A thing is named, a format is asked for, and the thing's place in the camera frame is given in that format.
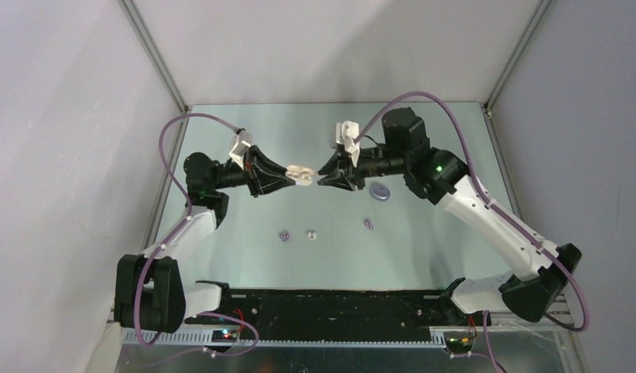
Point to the purple earbud charging case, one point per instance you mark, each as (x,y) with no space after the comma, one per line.
(379,192)

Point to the controller board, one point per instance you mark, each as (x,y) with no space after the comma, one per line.
(224,336)
(459,346)

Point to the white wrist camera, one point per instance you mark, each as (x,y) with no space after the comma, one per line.
(346,134)
(240,145)

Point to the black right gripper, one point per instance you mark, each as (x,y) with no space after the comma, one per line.
(342,182)

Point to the white earbud charging case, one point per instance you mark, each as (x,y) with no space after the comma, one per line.
(295,172)

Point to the left controller board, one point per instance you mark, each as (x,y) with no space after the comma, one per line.
(224,336)

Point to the purple earbud near case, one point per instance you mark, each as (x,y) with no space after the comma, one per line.
(368,224)

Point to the right controller board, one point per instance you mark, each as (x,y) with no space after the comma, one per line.
(459,346)

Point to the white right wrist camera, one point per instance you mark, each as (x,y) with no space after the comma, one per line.
(346,134)

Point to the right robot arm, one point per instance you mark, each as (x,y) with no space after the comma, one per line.
(539,269)

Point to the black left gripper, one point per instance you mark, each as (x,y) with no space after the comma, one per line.
(260,179)

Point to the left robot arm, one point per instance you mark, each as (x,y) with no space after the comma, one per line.
(152,291)

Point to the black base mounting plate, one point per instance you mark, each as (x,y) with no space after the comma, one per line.
(334,316)

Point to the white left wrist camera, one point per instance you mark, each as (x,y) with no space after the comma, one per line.
(240,145)

